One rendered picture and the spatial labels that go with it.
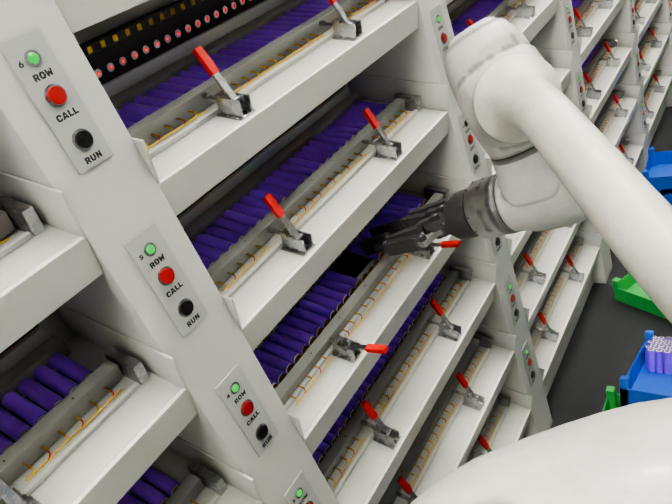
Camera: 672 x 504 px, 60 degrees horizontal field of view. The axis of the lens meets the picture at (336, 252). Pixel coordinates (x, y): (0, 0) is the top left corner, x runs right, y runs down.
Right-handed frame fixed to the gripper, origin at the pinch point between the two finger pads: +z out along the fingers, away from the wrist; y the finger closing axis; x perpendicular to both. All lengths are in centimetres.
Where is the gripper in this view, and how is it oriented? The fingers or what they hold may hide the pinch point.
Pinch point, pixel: (381, 238)
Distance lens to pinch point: 102.2
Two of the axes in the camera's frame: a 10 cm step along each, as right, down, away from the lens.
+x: 5.4, 7.9, 2.9
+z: -6.6, 1.8, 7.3
